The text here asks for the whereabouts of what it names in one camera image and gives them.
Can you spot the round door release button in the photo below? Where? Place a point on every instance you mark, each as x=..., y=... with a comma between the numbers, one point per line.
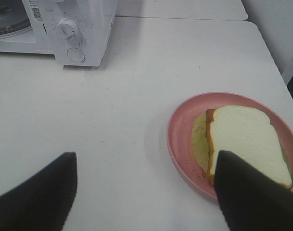
x=76, y=55

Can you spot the glass microwave turntable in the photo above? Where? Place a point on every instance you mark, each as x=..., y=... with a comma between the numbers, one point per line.
x=13, y=16

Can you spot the white microwave oven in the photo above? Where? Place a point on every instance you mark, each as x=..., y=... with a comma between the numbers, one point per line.
x=95, y=19

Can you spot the pink round plate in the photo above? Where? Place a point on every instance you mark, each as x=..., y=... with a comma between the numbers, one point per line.
x=178, y=135

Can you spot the white timer knob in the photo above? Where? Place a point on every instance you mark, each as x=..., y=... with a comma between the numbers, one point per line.
x=67, y=29

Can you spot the white bread sandwich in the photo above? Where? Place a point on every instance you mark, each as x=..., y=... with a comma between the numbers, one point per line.
x=245, y=131

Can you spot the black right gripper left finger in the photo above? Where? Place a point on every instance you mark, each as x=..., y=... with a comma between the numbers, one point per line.
x=42, y=202

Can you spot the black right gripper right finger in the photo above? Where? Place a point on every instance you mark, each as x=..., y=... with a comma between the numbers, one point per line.
x=249, y=200

